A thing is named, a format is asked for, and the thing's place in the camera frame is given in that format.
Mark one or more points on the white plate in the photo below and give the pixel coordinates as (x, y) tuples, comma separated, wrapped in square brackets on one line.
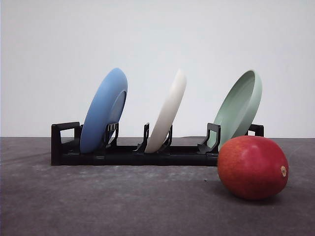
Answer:
[(167, 114)]

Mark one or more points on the blue plate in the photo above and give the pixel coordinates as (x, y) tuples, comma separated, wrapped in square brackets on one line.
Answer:
[(106, 107)]

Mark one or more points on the green plate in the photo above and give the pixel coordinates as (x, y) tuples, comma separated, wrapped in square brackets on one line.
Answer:
[(238, 109)]

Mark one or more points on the black plastic dish rack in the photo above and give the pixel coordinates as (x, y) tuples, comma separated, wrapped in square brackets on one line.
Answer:
[(66, 148)]

